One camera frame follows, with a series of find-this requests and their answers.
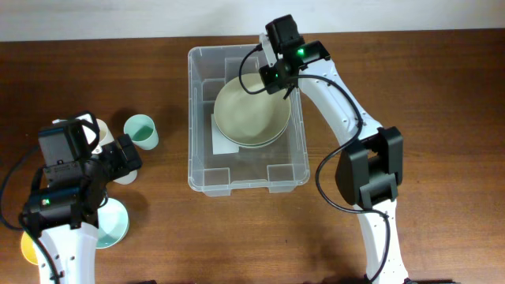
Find dark blue bowl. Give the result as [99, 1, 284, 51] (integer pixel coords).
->
[216, 122, 289, 148]

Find white label in bin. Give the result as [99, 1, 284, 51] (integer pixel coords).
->
[211, 114, 240, 155]

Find clear plastic storage bin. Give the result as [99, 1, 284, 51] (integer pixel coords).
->
[188, 44, 310, 197]

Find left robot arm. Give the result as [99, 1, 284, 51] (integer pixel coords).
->
[19, 133, 142, 283]

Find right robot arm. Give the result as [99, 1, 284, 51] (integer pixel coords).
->
[255, 41, 409, 283]

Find cream cup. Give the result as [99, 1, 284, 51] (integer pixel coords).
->
[96, 119, 114, 146]

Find yellow small bowl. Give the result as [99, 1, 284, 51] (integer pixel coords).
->
[21, 232, 38, 265]

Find mint green cup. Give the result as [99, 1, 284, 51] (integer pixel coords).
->
[123, 114, 159, 151]

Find beige bowl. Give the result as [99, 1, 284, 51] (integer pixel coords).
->
[214, 73, 291, 129]

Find grey cup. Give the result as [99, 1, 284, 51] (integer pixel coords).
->
[110, 168, 137, 185]

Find mint green small bowl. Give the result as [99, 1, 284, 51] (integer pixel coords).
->
[96, 198, 129, 249]

